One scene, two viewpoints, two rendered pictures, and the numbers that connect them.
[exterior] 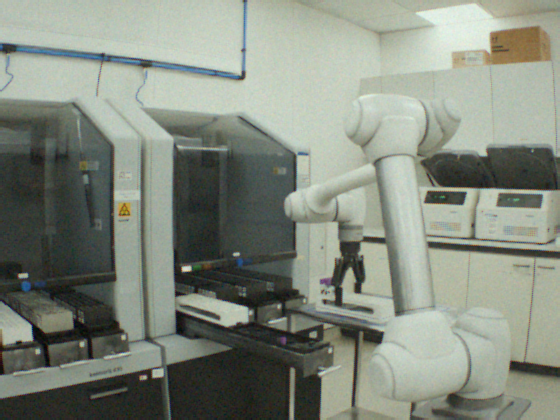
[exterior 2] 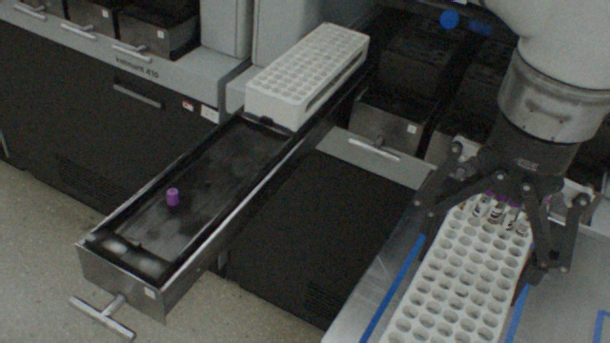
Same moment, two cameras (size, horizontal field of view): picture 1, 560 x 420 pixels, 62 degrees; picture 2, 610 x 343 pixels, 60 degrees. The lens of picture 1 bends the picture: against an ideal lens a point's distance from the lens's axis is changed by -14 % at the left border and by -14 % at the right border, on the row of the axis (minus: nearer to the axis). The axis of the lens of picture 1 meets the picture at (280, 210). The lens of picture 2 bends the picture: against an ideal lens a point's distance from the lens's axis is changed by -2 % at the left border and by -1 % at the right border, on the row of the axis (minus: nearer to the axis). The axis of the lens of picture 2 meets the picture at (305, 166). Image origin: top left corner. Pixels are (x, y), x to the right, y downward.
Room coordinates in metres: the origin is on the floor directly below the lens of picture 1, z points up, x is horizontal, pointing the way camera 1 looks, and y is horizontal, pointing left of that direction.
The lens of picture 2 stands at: (1.50, -0.55, 1.33)
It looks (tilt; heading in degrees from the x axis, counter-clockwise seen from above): 40 degrees down; 69
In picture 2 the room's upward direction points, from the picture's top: 8 degrees clockwise
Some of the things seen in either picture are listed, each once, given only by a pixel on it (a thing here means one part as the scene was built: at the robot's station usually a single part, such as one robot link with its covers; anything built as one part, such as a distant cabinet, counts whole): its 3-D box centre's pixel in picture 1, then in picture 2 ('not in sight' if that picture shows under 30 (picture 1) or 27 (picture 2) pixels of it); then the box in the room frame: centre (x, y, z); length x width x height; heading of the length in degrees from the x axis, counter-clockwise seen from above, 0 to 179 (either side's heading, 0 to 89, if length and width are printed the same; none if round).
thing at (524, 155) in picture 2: (349, 254); (524, 157); (1.84, -0.25, 1.03); 0.08 x 0.07 x 0.09; 134
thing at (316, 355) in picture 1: (244, 336); (257, 148); (1.67, 0.11, 0.78); 0.73 x 0.14 x 0.09; 46
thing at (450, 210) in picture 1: (454, 192); not in sight; (3.88, -1.34, 1.22); 0.62 x 0.56 x 0.64; 134
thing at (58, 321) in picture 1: (56, 322); not in sight; (1.46, 0.70, 0.85); 0.12 x 0.02 x 0.06; 137
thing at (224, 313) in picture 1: (210, 310); (311, 73); (1.80, 0.24, 0.83); 0.30 x 0.10 x 0.06; 46
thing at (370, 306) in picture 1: (355, 305); (457, 296); (1.82, -0.27, 0.85); 0.30 x 0.10 x 0.06; 44
